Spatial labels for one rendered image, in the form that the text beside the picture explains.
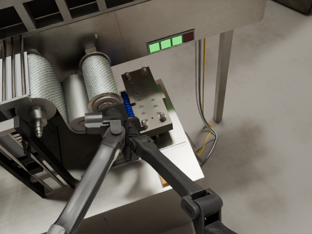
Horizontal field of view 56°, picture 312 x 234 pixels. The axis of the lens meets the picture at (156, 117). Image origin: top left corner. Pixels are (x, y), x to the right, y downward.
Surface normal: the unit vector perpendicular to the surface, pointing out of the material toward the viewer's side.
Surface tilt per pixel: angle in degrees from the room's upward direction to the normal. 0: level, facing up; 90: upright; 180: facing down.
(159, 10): 90
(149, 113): 0
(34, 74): 21
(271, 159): 0
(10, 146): 90
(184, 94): 0
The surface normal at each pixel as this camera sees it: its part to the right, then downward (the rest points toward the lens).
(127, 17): 0.29, 0.77
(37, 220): -0.11, -0.56
